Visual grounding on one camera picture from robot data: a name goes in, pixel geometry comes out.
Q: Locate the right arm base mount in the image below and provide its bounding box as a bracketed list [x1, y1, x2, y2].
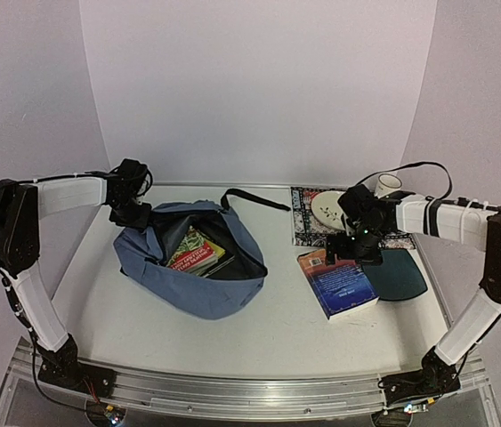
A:
[378, 368, 460, 408]

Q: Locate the cream and blue plate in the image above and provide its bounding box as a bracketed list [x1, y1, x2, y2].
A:
[311, 190, 346, 231]

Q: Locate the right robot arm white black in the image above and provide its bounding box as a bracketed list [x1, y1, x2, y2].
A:
[312, 184, 501, 366]

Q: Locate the blue student backpack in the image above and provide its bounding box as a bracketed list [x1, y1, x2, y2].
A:
[113, 189, 290, 320]

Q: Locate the dark teal square plate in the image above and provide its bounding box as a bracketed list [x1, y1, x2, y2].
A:
[362, 249, 428, 302]

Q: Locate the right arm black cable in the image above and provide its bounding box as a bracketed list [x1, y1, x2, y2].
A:
[352, 160, 501, 303]

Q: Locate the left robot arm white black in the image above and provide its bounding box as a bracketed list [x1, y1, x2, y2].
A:
[0, 158, 153, 353]

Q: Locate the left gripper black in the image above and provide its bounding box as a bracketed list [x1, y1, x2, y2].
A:
[110, 195, 153, 231]

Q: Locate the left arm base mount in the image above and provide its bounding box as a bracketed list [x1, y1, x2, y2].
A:
[37, 346, 117, 398]

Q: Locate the red treehouse comic book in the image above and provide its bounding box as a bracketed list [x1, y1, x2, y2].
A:
[166, 226, 226, 276]

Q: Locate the blue orange back-cover book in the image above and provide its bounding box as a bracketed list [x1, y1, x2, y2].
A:
[297, 249, 379, 321]

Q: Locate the white enamel mug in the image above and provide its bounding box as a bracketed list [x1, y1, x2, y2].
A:
[374, 173, 403, 199]

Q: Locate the aluminium table front rail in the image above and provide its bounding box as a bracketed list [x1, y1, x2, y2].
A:
[0, 340, 501, 426]

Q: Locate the patterned black placemat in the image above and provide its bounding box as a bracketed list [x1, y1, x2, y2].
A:
[289, 185, 416, 250]

